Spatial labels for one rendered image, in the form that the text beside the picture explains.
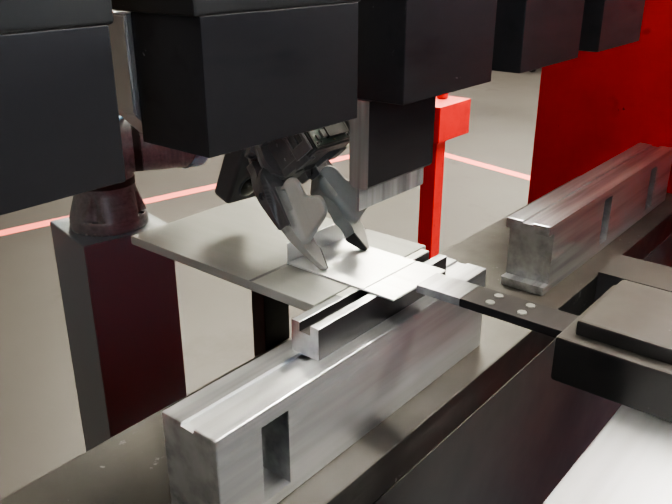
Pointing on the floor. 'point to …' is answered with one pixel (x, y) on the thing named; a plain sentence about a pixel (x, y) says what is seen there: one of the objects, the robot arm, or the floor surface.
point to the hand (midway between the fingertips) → (335, 252)
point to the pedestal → (454, 108)
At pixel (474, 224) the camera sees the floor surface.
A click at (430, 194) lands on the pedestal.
